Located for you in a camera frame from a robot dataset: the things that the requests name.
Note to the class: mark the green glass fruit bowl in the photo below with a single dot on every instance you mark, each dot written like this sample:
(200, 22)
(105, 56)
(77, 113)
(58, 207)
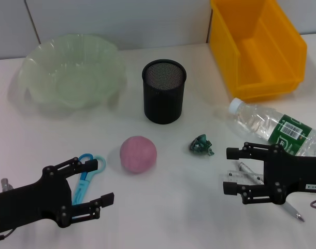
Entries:
(70, 77)

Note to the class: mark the blue plastic scissors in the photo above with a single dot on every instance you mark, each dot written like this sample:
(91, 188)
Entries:
(81, 188)

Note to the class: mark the pink peach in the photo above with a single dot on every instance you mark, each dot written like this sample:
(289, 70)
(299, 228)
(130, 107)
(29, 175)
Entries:
(138, 155)

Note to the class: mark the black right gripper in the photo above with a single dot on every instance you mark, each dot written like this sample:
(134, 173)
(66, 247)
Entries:
(290, 173)

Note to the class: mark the yellow plastic bin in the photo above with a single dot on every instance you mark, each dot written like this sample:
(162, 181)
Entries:
(256, 52)

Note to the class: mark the green plastic wrapper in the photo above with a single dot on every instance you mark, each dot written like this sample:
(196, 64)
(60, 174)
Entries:
(200, 146)

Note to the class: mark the black mesh pen holder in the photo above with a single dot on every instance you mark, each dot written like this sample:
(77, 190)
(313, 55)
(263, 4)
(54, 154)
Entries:
(163, 103)

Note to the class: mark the clear green-label water bottle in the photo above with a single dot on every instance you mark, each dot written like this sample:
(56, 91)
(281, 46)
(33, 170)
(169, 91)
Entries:
(264, 122)

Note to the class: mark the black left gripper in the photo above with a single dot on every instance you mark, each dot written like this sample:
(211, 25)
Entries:
(31, 199)

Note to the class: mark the white ballpoint pen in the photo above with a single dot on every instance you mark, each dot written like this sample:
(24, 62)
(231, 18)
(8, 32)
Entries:
(292, 210)

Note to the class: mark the clear plastic ruler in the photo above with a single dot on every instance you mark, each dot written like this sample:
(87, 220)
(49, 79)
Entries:
(241, 176)

